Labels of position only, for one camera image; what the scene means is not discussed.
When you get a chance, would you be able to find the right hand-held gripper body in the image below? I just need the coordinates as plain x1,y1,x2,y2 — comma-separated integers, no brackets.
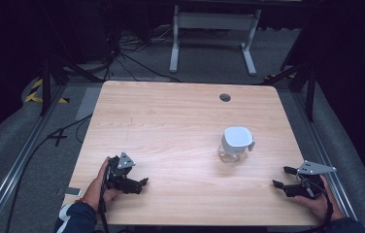
285,159,338,199

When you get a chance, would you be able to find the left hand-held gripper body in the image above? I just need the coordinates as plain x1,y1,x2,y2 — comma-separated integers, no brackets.
106,151,142,195

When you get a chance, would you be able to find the person's right hand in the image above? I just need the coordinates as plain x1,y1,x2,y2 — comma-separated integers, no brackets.
292,175,346,221

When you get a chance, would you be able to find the person's left hand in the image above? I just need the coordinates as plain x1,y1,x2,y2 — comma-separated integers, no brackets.
82,156,123,212

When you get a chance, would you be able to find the black metal stand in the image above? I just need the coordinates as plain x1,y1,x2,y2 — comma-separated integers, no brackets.
38,0,105,117
261,45,321,123

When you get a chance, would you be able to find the grey floor plate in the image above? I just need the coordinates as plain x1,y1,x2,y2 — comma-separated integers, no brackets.
74,86,103,121

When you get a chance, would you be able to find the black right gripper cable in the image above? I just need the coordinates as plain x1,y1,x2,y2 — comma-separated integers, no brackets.
300,176,335,232

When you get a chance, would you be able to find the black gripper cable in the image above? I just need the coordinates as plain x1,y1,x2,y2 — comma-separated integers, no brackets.
98,160,112,233
300,176,335,232

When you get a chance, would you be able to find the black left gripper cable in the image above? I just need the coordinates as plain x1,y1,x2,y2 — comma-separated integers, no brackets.
98,160,112,233

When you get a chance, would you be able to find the long black floor cable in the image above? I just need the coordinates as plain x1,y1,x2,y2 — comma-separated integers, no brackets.
5,114,93,233

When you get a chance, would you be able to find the bundle of black floor cables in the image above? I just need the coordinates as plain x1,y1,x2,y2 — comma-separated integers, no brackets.
104,23,183,83

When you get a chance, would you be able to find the white metal table frame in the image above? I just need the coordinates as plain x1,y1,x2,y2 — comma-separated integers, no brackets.
169,4,263,77

